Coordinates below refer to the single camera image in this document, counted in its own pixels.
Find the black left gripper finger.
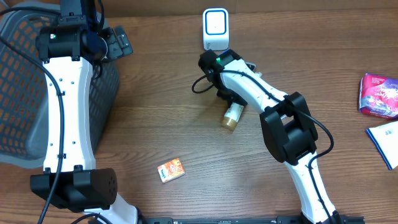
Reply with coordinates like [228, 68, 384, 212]
[114, 26, 133, 56]
[99, 27, 124, 61]

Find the white bamboo print tube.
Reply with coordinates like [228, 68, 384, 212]
[221, 103, 244, 131]

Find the small orange box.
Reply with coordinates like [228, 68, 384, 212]
[157, 158, 185, 183]

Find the purple red tissue pack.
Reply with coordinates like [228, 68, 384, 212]
[358, 73, 397, 119]

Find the yellow snack bag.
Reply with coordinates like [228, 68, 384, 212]
[366, 121, 397, 170]

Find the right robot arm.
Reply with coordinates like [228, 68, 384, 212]
[198, 50, 338, 223]

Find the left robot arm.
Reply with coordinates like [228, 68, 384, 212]
[30, 1, 140, 223]

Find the white barcode scanner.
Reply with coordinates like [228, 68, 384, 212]
[202, 7, 229, 51]

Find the grey plastic shopping basket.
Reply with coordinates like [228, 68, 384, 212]
[1, 1, 119, 169]

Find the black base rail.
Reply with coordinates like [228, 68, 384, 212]
[142, 216, 365, 224]

